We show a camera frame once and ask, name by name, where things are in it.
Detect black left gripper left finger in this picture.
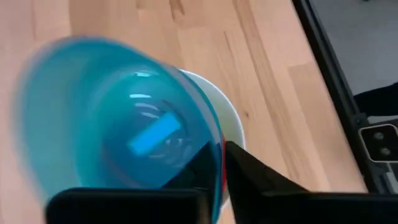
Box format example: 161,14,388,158
45,141,223,224

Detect blue plastic bowl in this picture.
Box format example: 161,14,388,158
12,35,225,224

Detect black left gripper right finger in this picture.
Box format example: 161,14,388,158
224,141,398,224

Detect black camera box white rim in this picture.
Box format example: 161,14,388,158
358,123,398,164

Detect white bowl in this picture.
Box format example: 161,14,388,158
179,68,247,205

